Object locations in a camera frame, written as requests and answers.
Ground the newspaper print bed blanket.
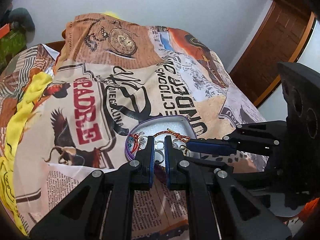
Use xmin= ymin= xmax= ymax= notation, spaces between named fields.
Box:
xmin=1 ymin=14 xmax=264 ymax=235

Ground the orange shoe box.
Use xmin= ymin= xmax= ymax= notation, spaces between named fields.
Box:
xmin=0 ymin=24 xmax=10 ymax=38

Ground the brown wooden door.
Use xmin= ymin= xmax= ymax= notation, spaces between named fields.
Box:
xmin=230 ymin=0 xmax=315 ymax=107

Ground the purple heart-shaped jewelry box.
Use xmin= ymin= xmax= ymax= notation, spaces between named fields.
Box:
xmin=124 ymin=115 xmax=197 ymax=166

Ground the yellow curved headrest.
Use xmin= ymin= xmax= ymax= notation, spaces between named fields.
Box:
xmin=101 ymin=11 xmax=121 ymax=20

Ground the orange braided bracelet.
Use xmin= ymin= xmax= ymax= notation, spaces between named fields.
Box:
xmin=152 ymin=128 xmax=192 ymax=153

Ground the red string bracelet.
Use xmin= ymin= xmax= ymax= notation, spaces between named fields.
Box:
xmin=127 ymin=132 xmax=148 ymax=155

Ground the yellow cloth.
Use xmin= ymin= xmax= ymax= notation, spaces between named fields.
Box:
xmin=1 ymin=72 xmax=53 ymax=236

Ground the silver gemstone ring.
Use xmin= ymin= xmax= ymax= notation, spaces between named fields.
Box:
xmin=154 ymin=141 xmax=166 ymax=163

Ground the dark green plush pillow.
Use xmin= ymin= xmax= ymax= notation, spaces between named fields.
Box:
xmin=8 ymin=8 xmax=35 ymax=32

